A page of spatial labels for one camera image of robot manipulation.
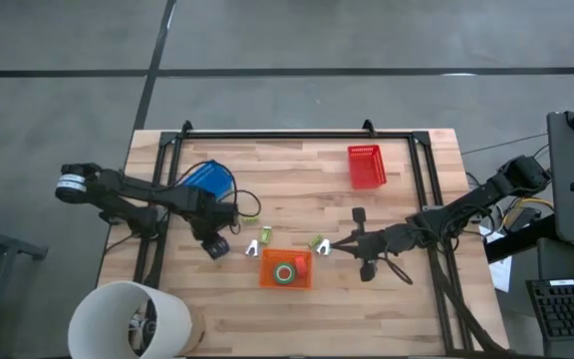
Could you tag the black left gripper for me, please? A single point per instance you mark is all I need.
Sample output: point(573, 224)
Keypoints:
point(215, 247)

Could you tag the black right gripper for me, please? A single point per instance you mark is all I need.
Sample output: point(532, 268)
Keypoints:
point(374, 244)

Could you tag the pastel blue staple remover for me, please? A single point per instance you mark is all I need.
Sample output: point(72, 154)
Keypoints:
point(253, 244)

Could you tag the pink tape roll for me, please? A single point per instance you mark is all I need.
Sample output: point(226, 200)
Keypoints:
point(300, 266)

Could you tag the green tape roll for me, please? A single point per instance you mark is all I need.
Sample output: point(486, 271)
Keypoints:
point(276, 277)

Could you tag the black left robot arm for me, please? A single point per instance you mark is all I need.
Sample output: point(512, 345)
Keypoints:
point(132, 189)

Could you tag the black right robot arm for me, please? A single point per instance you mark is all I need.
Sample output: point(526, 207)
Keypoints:
point(466, 204)

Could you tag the orange plastic basket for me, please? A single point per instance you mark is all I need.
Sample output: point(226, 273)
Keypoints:
point(267, 279)

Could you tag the blue plastic basket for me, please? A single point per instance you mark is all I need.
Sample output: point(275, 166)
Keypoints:
point(209, 177)

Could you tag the red plastic basket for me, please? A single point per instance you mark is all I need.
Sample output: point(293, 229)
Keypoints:
point(367, 169)

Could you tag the white cylindrical shade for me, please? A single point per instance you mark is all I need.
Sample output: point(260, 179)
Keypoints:
point(112, 309)

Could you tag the white paper sheet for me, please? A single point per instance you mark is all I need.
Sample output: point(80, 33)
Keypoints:
point(500, 271)

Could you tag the black keyboard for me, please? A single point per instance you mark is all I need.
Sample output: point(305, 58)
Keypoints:
point(566, 309)

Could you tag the black frame bracket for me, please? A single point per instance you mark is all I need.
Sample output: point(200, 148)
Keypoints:
point(186, 125)
point(368, 125)

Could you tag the black aluminium table frame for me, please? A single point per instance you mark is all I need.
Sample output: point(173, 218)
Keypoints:
point(292, 134)

